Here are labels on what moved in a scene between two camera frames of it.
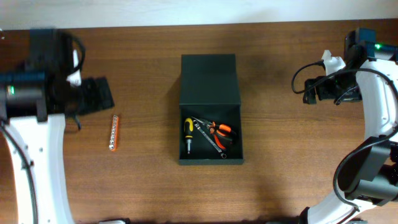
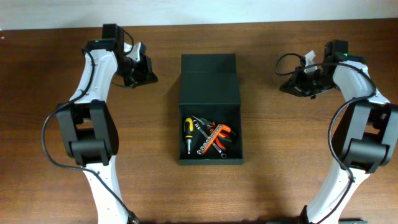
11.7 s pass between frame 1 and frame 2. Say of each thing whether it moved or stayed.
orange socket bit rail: moved
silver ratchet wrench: stayed
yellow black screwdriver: stayed
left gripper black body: moved
